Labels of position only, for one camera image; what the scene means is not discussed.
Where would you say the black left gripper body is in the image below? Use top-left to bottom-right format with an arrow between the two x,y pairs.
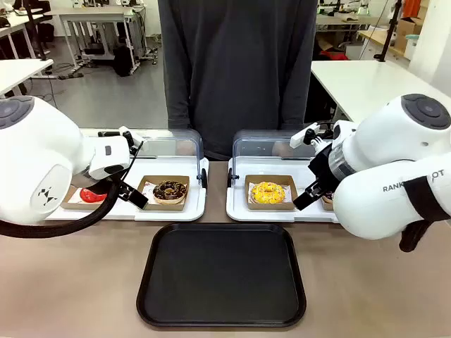
90,173 -> 123,194

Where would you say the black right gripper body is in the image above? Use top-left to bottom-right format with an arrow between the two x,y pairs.
308,143 -> 341,186

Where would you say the yellow sprinkled donut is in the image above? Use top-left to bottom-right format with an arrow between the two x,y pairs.
250,181 -> 286,206

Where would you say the person left forearm grey sleeve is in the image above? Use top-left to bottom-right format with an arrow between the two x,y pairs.
278,63 -> 315,130

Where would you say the person right forearm grey sleeve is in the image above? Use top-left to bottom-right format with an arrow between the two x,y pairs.
163,63 -> 194,132

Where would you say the red glazed donut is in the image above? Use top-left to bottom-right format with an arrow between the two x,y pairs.
80,187 -> 108,204

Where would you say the chocolate donut with nuts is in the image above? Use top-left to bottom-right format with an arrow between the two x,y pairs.
152,180 -> 188,204

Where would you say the black plastic serving tray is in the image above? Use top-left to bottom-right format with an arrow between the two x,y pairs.
136,222 -> 307,329

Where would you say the clear display case lid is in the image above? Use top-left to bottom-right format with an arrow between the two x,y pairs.
139,128 -> 206,188
230,128 -> 318,188

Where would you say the white table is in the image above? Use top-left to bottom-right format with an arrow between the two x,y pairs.
310,59 -> 451,123
0,58 -> 54,99

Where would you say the black bag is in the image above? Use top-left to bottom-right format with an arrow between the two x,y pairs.
111,45 -> 134,77

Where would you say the person torso dark grey sweater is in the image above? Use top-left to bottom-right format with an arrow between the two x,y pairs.
157,0 -> 319,162

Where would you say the wooden desk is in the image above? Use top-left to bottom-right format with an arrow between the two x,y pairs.
357,30 -> 407,58

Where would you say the white office desk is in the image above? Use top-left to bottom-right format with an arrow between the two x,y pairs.
316,13 -> 382,28
44,6 -> 146,75

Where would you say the black pole stand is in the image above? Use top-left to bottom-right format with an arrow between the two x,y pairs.
373,0 -> 403,63

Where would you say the brown cardboard box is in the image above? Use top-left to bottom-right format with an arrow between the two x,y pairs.
393,16 -> 424,51

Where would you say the black office chair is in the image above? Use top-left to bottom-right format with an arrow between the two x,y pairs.
26,0 -> 54,61

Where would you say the orange cloth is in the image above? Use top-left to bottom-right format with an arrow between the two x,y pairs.
402,0 -> 430,19

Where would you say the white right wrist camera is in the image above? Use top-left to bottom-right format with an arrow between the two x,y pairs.
290,123 -> 323,149

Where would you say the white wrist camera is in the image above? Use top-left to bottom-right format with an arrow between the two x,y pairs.
118,125 -> 144,156
290,123 -> 323,149

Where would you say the black left arm cable sleeve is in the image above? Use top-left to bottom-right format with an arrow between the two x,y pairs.
0,140 -> 145,239

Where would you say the black arm cable sleeve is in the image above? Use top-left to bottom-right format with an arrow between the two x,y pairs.
399,175 -> 451,254
0,140 -> 145,239

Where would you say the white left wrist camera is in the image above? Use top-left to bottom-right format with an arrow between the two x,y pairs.
118,125 -> 144,156

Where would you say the black right arm cable sleeve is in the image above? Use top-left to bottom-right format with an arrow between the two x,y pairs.
399,175 -> 451,254

